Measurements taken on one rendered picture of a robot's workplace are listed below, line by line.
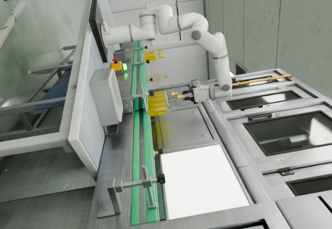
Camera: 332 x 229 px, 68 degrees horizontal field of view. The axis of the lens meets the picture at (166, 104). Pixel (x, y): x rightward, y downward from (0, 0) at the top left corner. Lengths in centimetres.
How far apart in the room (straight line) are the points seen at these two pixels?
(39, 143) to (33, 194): 48
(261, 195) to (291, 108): 81
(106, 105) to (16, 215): 62
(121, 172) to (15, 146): 38
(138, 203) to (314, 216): 51
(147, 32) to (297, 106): 105
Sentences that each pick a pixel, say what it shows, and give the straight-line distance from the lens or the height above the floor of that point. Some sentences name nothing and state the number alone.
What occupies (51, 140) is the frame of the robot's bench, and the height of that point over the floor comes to 64.
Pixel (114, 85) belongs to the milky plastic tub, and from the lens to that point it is 126.
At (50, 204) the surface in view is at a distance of 131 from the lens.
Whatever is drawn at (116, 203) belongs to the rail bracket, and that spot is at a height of 85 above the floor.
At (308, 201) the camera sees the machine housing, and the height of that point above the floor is 130.
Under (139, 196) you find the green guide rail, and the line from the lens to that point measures 90.
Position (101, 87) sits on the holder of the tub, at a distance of 110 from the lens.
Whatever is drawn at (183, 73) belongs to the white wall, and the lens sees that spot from 771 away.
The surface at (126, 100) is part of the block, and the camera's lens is 132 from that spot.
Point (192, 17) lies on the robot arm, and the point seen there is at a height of 128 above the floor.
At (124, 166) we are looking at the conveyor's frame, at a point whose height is 86.
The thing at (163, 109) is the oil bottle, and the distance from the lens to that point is 145.
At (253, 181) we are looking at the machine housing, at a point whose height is 137.
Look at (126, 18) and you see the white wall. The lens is 724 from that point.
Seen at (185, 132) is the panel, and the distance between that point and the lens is 145.
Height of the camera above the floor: 103
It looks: 2 degrees up
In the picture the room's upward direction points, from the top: 80 degrees clockwise
